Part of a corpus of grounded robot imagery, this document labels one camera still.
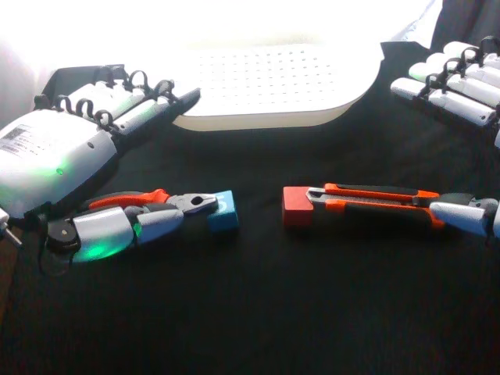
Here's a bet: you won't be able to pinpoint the orange black utility knife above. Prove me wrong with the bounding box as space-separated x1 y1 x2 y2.
306 182 446 230

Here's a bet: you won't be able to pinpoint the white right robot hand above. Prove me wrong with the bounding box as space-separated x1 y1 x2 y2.
390 34 500 245

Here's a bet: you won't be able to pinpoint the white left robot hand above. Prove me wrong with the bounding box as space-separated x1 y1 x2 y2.
0 64 202 266

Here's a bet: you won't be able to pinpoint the orange-handled pliers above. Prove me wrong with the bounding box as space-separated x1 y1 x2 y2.
87 188 219 216

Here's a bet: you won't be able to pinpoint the white table sheet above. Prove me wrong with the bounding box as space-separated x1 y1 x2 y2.
0 0 445 55

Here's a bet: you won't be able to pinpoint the white perforated tray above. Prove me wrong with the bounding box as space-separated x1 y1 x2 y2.
171 38 383 132

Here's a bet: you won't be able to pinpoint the red cube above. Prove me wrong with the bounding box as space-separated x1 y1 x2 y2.
282 186 316 230

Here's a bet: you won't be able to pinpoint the black table cloth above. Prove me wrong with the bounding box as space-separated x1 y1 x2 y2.
0 41 500 375

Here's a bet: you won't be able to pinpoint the blue number cube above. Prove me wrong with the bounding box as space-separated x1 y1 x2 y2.
206 190 240 235

